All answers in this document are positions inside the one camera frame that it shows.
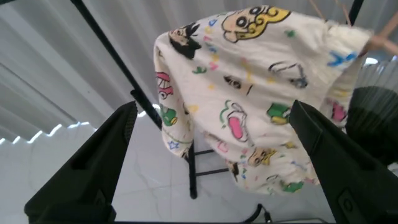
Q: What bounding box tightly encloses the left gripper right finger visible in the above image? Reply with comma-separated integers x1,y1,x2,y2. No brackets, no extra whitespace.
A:
289,99,398,223

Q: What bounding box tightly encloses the cream printed garment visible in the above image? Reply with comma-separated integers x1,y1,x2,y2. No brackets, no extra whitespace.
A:
152,4,374,197

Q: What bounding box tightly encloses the black cable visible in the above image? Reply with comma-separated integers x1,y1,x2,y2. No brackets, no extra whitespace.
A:
243,203,272,223

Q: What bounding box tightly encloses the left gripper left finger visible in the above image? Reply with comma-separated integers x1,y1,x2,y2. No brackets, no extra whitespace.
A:
24,100,139,223

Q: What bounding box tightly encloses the pink clothes hanger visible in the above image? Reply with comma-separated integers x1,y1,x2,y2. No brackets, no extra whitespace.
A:
359,10,398,57
308,0,353,26

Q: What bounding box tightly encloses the white curtain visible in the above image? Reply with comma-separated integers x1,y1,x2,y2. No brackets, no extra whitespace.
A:
0,0,398,144

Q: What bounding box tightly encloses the white laundry basket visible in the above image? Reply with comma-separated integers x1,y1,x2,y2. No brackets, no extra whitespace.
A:
344,58,398,166

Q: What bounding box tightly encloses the black clothes rack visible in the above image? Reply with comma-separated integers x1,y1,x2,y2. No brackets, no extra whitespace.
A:
0,0,365,200

